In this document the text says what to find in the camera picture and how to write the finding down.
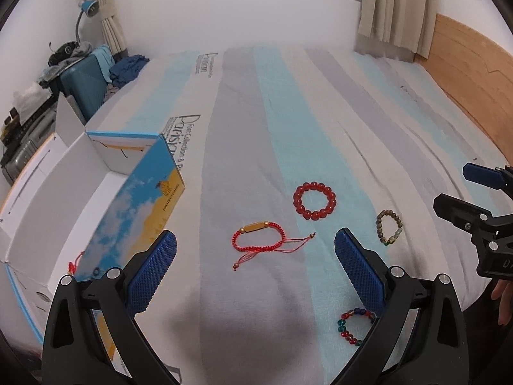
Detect striped bed blanket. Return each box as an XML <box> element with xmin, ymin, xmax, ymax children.
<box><xmin>24</xmin><ymin>46</ymin><xmax>510</xmax><ymax>385</ymax></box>

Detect person's right hand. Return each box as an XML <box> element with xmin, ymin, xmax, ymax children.
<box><xmin>491</xmin><ymin>278</ymin><xmax>513</xmax><ymax>327</ymax></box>

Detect red cord bracelet gold tube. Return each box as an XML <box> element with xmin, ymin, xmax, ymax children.
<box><xmin>232</xmin><ymin>220</ymin><xmax>317</xmax><ymax>271</ymax></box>
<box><xmin>68</xmin><ymin>251</ymin><xmax>86</xmax><ymax>275</ymax></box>

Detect red bead bracelet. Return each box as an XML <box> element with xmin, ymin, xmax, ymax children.
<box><xmin>292</xmin><ymin>182</ymin><xmax>337</xmax><ymax>221</ymax></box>

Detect wooden headboard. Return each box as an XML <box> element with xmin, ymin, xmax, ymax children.
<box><xmin>415</xmin><ymin>13</ymin><xmax>513</xmax><ymax>167</ymax></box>

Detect white plastic bag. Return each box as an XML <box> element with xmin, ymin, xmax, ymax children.
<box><xmin>14</xmin><ymin>84</ymin><xmax>51</xmax><ymax>119</ymax></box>

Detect multicolour glass bead bracelet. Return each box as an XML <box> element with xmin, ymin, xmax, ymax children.
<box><xmin>337</xmin><ymin>308</ymin><xmax>379</xmax><ymax>347</ymax></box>

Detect blue and yellow cardboard box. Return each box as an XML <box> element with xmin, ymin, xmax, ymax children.
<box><xmin>0</xmin><ymin>94</ymin><xmax>186</xmax><ymax>378</ymax></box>

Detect brown wooden bead bracelet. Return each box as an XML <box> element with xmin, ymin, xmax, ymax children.
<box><xmin>375</xmin><ymin>209</ymin><xmax>403</xmax><ymax>246</ymax></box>

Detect black bag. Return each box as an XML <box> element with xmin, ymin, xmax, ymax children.
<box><xmin>48</xmin><ymin>40</ymin><xmax>81</xmax><ymax>65</ymax></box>

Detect black items on suitcase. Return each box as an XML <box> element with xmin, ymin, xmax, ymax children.
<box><xmin>0</xmin><ymin>106</ymin><xmax>21</xmax><ymax>145</ymax></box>

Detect dark blue clothes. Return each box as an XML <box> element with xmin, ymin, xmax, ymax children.
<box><xmin>109</xmin><ymin>54</ymin><xmax>150</xmax><ymax>89</ymax></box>

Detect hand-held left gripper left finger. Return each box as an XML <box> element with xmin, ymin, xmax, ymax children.
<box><xmin>42</xmin><ymin>229</ymin><xmax>178</xmax><ymax>385</ymax></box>

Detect beige curtain with tieback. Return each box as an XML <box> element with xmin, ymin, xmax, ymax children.
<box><xmin>89</xmin><ymin>0</ymin><xmax>129</xmax><ymax>59</ymax></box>

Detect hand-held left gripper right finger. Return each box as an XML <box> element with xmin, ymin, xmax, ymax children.
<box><xmin>334</xmin><ymin>228</ymin><xmax>469</xmax><ymax>385</ymax></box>

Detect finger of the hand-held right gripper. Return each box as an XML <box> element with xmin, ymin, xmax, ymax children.
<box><xmin>434</xmin><ymin>193</ymin><xmax>500</xmax><ymax>247</ymax></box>
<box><xmin>462</xmin><ymin>162</ymin><xmax>513</xmax><ymax>193</ymax></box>

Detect wide beige curtain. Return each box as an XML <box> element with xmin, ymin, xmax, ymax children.
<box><xmin>358</xmin><ymin>0</ymin><xmax>437</xmax><ymax>59</ymax></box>

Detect teal suitcase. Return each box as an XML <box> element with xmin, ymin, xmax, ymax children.
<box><xmin>60</xmin><ymin>50</ymin><xmax>113</xmax><ymax>123</ymax></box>

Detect silver suitcase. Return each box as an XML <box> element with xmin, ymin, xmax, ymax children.
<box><xmin>0</xmin><ymin>108</ymin><xmax>57</xmax><ymax>185</ymax></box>

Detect light blue cloth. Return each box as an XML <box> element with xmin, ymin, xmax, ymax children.
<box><xmin>94</xmin><ymin>45</ymin><xmax>117</xmax><ymax>83</ymax></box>

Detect blue desk lamp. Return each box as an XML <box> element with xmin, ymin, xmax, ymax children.
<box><xmin>75</xmin><ymin>0</ymin><xmax>99</xmax><ymax>47</ymax></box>

